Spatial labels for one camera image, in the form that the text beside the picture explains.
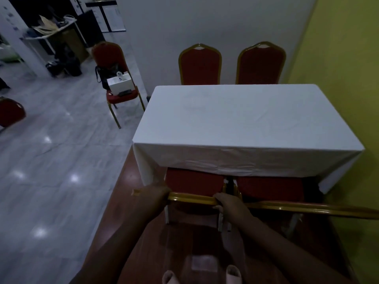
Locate person's right hand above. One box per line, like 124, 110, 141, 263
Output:
213, 193, 253, 226

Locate person's left hand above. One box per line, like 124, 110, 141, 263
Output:
139, 184, 173, 223

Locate red chair with gold frame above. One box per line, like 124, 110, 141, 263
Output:
0, 97, 26, 129
91, 41, 146, 129
232, 176, 379, 238
132, 168, 231, 233
178, 43, 222, 85
236, 41, 286, 85

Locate person's left forearm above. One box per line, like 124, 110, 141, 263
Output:
69, 210, 162, 284

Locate person's right forearm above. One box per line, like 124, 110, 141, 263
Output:
234, 215, 354, 284

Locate person's right pink shoe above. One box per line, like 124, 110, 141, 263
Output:
225, 264, 243, 284

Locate person's pink shoe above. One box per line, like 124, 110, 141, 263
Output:
162, 270, 180, 284
225, 264, 243, 284

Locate person's left pink shoe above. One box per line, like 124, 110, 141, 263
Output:
162, 270, 180, 284

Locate white tablecloth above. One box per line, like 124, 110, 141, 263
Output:
132, 84, 365, 195

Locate white box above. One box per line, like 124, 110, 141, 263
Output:
107, 71, 134, 95

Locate black bag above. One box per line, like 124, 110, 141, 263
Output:
95, 64, 119, 90

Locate black bags on floor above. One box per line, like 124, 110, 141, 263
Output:
45, 44, 83, 78

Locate brown cardboard box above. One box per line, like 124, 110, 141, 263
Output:
61, 28, 90, 63

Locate black framed white poster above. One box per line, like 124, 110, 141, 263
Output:
85, 1, 127, 33

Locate white side table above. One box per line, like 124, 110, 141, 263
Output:
23, 17, 88, 56

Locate flattened cardboard pieces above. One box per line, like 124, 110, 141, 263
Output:
31, 15, 62, 36

